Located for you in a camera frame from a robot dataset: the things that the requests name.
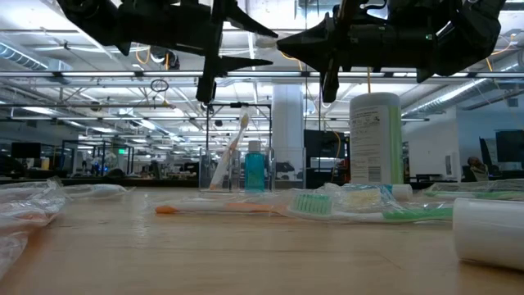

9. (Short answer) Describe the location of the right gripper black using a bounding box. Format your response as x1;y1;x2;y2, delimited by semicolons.
276;0;435;103

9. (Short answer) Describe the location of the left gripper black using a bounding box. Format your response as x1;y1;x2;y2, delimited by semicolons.
118;0;279;104

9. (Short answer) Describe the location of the pale orange toothbrush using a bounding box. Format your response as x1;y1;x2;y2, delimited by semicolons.
208;107;251;192

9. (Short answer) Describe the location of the green toothbrush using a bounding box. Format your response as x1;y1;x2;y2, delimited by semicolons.
422;181;524;202
286;191;454;225

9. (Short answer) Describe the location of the blue toothbrush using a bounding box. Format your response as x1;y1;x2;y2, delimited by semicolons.
61;183;137;198

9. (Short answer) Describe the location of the purple toothbrush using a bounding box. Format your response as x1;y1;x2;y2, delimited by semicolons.
0;176;70;212

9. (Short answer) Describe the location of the clear plastic organizer box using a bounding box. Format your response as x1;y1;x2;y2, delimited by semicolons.
204;102;273;193

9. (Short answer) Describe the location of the black cabinet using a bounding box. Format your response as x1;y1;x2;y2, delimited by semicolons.
303;129;352;189

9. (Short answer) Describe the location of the white green wipes canister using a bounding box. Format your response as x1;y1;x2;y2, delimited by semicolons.
349;92;404;185

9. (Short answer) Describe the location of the clear acrylic organizer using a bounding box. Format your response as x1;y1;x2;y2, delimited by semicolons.
198;145;307;193

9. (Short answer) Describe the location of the person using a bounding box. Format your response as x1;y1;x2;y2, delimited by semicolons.
462;155;490;184

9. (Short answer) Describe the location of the black computer monitor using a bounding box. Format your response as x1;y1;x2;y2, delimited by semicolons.
10;142;43;160
494;129;524;164

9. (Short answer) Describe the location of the hanging black cable loop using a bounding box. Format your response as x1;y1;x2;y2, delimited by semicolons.
149;78;170;93

